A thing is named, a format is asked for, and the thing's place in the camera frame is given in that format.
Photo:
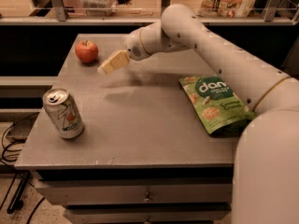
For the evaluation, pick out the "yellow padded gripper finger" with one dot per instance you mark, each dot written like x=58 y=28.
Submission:
x=116 y=60

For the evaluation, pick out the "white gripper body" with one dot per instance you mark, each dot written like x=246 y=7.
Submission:
x=133 y=46

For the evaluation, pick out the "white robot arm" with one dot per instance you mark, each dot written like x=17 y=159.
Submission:
x=266 y=170

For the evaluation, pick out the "red apple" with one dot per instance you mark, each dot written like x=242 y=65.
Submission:
x=86 y=51

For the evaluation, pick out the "clear plastic container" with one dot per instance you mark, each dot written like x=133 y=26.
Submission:
x=101 y=8

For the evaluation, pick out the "silver soda can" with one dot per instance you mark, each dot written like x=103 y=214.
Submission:
x=63 y=112

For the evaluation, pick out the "colourful snack bag on shelf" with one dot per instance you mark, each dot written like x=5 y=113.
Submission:
x=225 y=8

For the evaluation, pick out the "grey drawer cabinet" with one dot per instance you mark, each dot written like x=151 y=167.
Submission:
x=141 y=135

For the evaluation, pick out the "green snack bag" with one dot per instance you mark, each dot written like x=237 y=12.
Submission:
x=216 y=104

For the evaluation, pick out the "grey power brick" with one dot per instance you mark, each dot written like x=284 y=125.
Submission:
x=20 y=131

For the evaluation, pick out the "upper drawer knob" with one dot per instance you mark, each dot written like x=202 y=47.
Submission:
x=147 y=198

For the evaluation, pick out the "metal shelf rail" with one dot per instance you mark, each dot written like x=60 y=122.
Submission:
x=138 y=12

